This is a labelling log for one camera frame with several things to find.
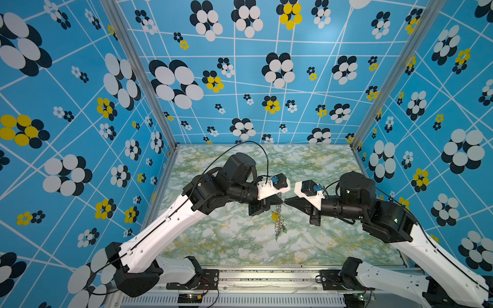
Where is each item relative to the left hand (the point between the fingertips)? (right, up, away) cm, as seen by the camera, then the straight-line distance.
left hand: (281, 198), depth 58 cm
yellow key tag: (-2, -6, +1) cm, 6 cm away
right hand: (+2, 0, -1) cm, 2 cm away
